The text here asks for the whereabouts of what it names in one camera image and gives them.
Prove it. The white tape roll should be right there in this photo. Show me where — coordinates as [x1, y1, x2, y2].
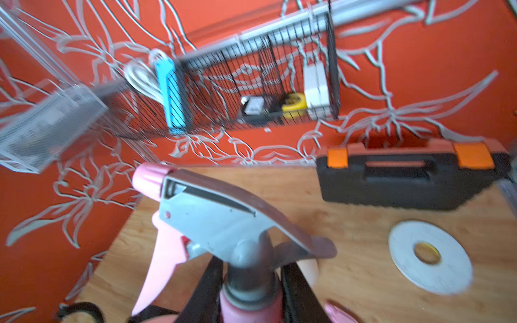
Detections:
[389, 221, 473, 296]

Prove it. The black orange tool case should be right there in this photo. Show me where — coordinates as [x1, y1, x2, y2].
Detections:
[316, 139, 511, 211]

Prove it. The black device with label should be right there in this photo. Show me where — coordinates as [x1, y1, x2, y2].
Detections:
[237, 95, 280, 126]

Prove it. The grey pink spray nozzle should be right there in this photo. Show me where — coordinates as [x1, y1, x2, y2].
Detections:
[132, 163, 337, 315]

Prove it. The pink spray bottle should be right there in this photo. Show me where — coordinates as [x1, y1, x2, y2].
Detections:
[128, 291, 284, 322]

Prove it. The white cable bundle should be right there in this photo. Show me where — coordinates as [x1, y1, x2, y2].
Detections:
[123, 48, 168, 106]

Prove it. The white adapter block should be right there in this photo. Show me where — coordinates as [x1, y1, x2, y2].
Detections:
[303, 61, 332, 120]

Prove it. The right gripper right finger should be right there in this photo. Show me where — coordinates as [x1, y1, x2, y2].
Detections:
[281, 263, 331, 323]

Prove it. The yellow tape measure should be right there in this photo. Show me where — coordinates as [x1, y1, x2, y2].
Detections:
[281, 92, 308, 119]

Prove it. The clear plastic wall bin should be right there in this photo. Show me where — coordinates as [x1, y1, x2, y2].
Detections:
[1, 4, 108, 174]

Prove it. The light blue box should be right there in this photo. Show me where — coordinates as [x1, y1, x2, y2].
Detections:
[155, 57, 187, 135]

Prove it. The white spray bottle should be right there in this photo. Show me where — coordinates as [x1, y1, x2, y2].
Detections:
[297, 258, 320, 287]

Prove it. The black wire basket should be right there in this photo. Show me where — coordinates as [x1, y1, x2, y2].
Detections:
[96, 12, 340, 140]

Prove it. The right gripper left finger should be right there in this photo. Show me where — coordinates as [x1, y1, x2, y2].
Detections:
[175, 257, 223, 323]

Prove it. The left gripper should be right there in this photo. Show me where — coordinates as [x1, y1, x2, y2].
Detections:
[56, 301, 179, 323]

